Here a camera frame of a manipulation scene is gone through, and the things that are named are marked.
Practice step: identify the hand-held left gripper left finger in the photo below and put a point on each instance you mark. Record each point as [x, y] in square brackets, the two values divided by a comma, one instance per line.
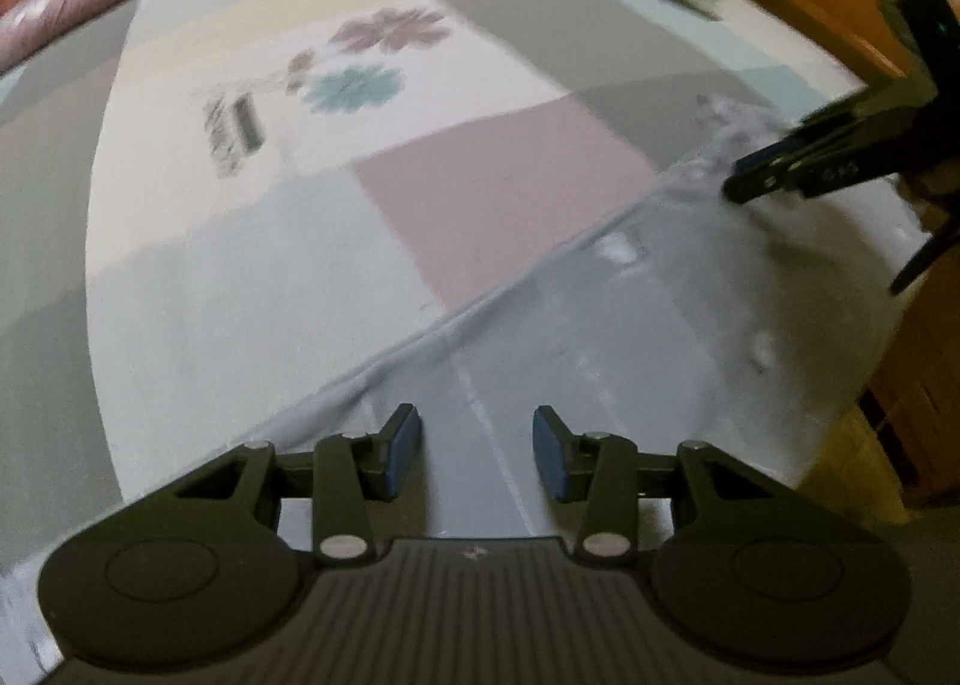
[405, 449]

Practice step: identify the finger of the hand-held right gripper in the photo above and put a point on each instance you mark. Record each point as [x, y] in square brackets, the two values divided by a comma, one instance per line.
[810, 163]

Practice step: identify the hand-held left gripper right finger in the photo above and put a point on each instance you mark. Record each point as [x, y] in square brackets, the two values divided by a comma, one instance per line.
[547, 452]

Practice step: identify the grey striped pajama shorts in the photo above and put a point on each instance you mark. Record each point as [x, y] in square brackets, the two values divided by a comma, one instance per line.
[675, 325]

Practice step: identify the patchwork bed sheet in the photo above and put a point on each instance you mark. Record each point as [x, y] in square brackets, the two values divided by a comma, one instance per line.
[225, 242]

